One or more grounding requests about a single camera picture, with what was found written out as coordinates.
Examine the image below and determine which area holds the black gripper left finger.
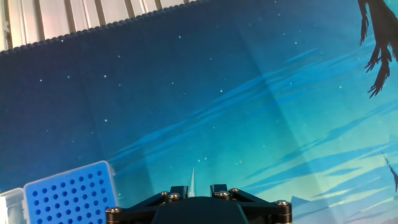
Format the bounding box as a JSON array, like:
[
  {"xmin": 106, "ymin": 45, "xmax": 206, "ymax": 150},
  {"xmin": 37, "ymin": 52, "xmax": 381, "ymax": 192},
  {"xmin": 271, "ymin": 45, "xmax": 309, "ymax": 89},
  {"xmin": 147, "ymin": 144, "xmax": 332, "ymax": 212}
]
[{"xmin": 105, "ymin": 185, "xmax": 190, "ymax": 224}]

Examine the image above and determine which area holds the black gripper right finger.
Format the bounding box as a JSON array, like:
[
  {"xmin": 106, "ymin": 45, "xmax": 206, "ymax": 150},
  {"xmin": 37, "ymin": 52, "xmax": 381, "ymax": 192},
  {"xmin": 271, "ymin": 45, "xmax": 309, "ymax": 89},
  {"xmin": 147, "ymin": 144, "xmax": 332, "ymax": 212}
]
[{"xmin": 210, "ymin": 184, "xmax": 294, "ymax": 224}]

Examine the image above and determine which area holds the small clear pipette tip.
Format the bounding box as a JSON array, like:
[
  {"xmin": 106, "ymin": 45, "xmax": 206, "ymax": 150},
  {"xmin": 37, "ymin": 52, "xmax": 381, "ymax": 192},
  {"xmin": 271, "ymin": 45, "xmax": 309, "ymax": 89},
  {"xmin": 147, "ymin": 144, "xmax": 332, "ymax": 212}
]
[{"xmin": 188, "ymin": 167, "xmax": 196, "ymax": 197}]

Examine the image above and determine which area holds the blue pipette tip holder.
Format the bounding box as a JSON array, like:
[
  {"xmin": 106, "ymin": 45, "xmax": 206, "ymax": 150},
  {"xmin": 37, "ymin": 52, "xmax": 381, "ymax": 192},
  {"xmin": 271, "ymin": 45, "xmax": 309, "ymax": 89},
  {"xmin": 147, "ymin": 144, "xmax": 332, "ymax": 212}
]
[{"xmin": 23, "ymin": 160, "xmax": 119, "ymax": 224}]

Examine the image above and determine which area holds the landscape print cloth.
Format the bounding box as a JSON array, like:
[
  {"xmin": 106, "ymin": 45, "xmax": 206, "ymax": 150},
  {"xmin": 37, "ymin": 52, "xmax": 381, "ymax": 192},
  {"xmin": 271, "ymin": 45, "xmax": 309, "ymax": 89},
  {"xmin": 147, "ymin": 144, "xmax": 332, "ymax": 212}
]
[{"xmin": 0, "ymin": 0, "xmax": 398, "ymax": 224}]

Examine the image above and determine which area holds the small clear hinged lid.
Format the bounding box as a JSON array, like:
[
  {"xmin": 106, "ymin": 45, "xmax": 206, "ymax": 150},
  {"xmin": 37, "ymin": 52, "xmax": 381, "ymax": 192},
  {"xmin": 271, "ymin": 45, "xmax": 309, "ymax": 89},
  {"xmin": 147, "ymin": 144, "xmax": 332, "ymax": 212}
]
[{"xmin": 0, "ymin": 187, "xmax": 25, "ymax": 224}]

